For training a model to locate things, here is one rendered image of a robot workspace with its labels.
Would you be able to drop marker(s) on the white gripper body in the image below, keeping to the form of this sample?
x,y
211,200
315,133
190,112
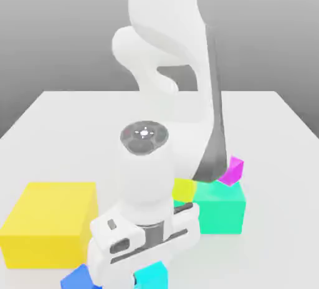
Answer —
x,y
119,270

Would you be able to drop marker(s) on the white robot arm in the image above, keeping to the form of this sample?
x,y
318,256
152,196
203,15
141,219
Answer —
x,y
145,179

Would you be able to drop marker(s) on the small cyan cube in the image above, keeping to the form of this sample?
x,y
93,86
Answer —
x,y
152,276

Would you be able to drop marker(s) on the small blue cube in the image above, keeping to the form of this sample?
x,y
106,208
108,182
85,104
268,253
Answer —
x,y
76,279

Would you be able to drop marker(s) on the small yellow-green cube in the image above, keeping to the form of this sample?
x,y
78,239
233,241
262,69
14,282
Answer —
x,y
183,190

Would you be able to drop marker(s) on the small magenta cube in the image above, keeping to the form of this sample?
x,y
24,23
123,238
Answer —
x,y
234,172

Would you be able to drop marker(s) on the large yellow box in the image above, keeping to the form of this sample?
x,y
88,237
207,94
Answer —
x,y
47,219

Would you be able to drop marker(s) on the large teal box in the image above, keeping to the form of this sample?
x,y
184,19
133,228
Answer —
x,y
220,211

